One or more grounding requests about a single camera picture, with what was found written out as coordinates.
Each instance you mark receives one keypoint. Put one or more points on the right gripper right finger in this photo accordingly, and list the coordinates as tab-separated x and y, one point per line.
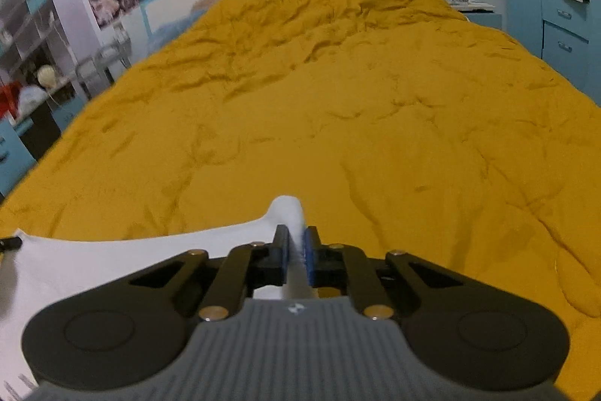
324	265

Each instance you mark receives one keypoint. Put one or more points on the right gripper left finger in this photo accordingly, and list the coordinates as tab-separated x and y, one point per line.
273	260

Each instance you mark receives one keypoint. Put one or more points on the white printed t-shirt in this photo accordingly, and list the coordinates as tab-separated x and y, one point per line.
45	270

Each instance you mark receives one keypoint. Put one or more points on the mustard yellow bed cover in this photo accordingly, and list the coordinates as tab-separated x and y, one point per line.
396	123

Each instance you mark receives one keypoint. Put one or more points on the grey metal cart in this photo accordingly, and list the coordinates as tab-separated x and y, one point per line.
99	64

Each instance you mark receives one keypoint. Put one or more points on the blue desk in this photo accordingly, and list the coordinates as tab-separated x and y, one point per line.
26	142

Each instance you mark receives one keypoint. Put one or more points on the blue nightstand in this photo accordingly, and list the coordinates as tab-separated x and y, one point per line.
480	13

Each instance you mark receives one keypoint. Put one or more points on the round white lamp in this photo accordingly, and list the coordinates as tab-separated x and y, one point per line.
47	77

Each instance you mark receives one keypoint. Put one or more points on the white shelf unit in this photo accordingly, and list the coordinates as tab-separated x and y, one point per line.
57	32

